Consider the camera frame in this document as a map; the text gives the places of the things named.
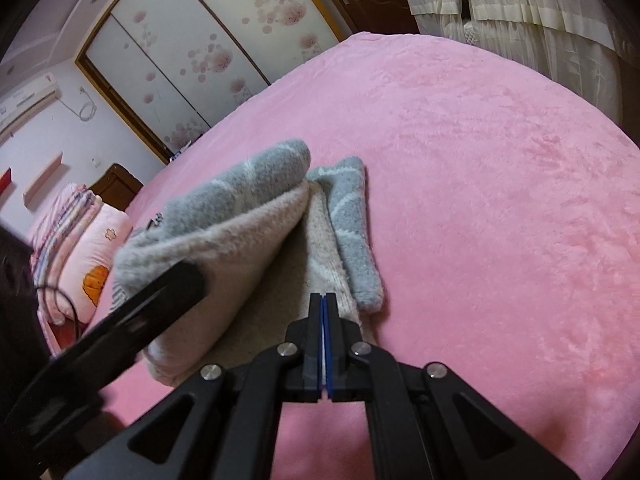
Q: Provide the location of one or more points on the grey diamond knit sweater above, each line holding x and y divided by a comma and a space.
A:
266, 234

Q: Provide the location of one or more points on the dark wooden headboard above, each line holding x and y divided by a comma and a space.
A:
117, 187

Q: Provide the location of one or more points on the pink cartoon folded quilt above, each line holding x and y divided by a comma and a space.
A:
79, 277

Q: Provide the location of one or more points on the pink wall shelf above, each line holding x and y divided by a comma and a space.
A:
45, 174

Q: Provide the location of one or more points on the red wall shelf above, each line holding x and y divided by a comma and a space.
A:
5, 180

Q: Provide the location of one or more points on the striped folded garment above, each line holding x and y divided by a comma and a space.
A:
137, 236

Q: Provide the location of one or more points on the white wall air conditioner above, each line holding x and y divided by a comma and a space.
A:
27, 101

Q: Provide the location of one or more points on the cream lace covered furniture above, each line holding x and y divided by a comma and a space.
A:
577, 43

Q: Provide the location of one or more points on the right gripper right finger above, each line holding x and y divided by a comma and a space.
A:
426, 422

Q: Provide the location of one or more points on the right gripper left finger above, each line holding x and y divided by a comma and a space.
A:
219, 424

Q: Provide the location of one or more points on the floral sliding wardrobe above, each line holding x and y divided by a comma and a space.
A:
172, 69

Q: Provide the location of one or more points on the pink bed blanket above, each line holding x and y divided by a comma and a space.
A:
503, 217

